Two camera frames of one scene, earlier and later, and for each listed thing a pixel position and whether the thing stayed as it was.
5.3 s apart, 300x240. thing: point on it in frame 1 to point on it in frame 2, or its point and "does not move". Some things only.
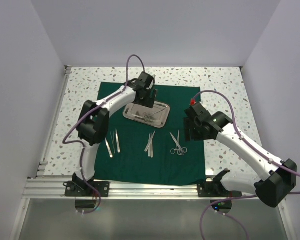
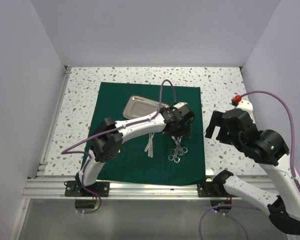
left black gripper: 149,102 to 184,132
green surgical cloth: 136,153 does not move
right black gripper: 188,128 to 216,119
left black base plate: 81,189 does not move
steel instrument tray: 157,116 does not move
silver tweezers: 149,141 does not move
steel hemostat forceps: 178,139 to 181,150
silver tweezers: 149,148 does not move
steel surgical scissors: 182,150 does not move
